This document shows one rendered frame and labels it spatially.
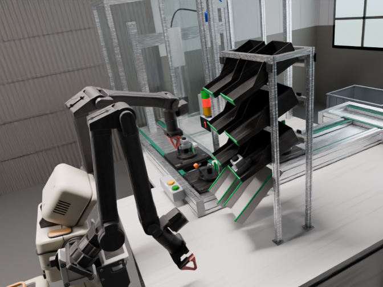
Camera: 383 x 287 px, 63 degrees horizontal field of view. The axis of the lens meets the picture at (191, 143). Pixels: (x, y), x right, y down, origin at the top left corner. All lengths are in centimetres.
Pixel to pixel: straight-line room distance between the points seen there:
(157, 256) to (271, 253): 49
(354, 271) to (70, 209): 115
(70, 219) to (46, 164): 339
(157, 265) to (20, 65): 325
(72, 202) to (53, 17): 327
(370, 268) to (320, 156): 70
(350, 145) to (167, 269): 136
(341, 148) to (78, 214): 158
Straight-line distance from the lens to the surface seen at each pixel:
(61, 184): 110
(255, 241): 148
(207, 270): 138
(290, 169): 187
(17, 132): 438
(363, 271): 161
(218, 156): 146
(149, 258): 149
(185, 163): 195
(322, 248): 147
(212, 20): 248
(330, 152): 206
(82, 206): 113
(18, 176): 458
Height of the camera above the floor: 185
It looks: 23 degrees down
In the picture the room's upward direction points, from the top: 9 degrees counter-clockwise
